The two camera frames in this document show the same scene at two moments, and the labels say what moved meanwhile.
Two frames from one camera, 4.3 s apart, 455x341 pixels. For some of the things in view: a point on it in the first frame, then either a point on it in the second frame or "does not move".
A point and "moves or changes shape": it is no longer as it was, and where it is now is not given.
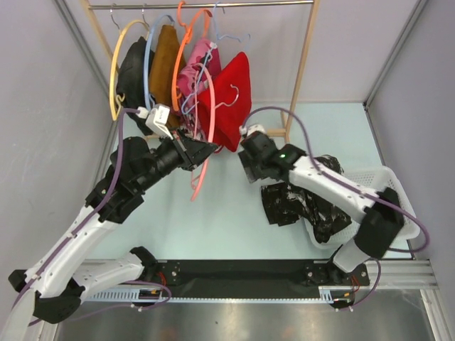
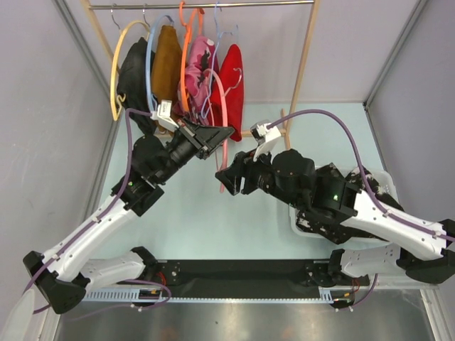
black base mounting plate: [241, 273] does not move
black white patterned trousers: [287, 203] moves or changes shape
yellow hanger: [119, 99] does not move
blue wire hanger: [217, 39] to [220, 32]
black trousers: [131, 83] does not move
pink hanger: [206, 166] to [223, 89]
